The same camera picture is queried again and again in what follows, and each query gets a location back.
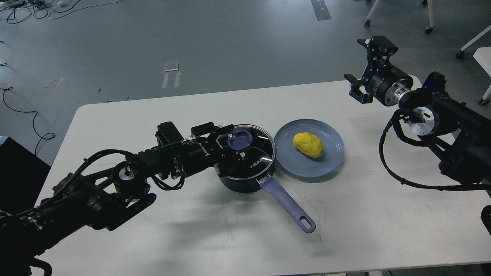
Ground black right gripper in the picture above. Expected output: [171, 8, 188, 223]
[344, 36, 414, 106]

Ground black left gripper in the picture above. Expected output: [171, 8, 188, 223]
[178, 122, 246, 175]

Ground glass pot lid blue knob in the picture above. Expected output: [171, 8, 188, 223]
[213, 124, 277, 181]

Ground yellow toy potato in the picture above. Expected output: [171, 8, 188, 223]
[293, 132, 325, 158]

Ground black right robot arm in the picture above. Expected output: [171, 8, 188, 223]
[344, 36, 491, 192]

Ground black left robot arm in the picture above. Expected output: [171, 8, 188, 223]
[1, 121, 253, 276]

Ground white chair legs with casters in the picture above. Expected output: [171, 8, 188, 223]
[364, 0, 436, 35]

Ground blue round plate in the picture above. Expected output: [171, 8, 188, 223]
[275, 118, 345, 183]

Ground white table leg right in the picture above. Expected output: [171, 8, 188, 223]
[455, 25, 491, 106]

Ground black box left edge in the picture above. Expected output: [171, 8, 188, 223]
[0, 136, 51, 215]

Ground dark blue saucepan purple handle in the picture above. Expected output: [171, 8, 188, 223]
[216, 157, 316, 233]

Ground black floor cable left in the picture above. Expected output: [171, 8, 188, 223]
[0, 87, 56, 155]

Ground tangled cables top left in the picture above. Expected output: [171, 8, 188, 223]
[0, 0, 125, 25]

